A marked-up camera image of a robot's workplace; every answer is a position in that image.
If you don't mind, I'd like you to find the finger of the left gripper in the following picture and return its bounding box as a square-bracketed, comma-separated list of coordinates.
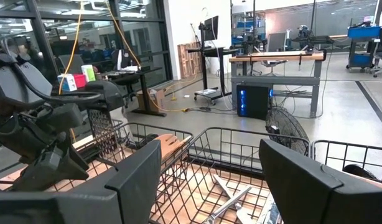
[13, 146, 90, 192]

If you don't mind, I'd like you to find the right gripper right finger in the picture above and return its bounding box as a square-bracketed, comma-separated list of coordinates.
[258, 138, 382, 224]

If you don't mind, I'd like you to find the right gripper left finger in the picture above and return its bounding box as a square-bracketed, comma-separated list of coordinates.
[0, 139, 162, 224]

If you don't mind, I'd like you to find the wooden spork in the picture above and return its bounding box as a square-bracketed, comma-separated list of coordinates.
[153, 133, 192, 170]

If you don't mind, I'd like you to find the white blue box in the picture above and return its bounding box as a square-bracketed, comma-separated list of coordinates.
[57, 73, 78, 93]

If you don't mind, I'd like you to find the black perforated metal plate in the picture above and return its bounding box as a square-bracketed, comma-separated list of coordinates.
[86, 108, 116, 157]

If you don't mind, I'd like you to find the red box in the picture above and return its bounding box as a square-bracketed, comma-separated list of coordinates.
[73, 73, 88, 90]

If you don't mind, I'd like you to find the green white box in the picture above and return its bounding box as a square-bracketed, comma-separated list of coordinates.
[80, 63, 96, 83]

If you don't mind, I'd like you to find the black floor fan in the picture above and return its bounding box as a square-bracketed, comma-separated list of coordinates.
[264, 106, 311, 157]

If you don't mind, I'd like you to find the black office desk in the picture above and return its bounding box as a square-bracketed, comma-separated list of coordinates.
[98, 65, 169, 118]

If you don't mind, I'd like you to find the black computer tower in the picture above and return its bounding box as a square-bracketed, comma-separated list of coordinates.
[235, 83, 274, 121]

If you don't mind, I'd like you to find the brown cardboard box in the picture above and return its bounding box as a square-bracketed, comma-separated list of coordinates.
[136, 88, 167, 113]

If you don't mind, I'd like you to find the wood-top grey workbench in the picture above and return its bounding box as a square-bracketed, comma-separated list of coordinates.
[228, 49, 327, 119]

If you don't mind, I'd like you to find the wooden pallet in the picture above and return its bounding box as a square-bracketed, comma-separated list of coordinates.
[177, 41, 202, 80]

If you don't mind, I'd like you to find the blue bin utility cart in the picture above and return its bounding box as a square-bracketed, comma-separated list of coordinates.
[346, 21, 382, 73]

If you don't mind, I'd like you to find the black standing desk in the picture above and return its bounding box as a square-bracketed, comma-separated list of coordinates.
[185, 21, 239, 102]

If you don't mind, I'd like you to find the black background monitor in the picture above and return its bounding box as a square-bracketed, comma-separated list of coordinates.
[203, 15, 221, 42]

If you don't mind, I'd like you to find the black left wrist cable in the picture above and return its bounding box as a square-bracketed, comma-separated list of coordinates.
[1, 37, 102, 107]

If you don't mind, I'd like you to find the yellow extension cable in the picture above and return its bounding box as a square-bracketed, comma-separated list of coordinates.
[105, 0, 192, 114]
[57, 0, 84, 96]

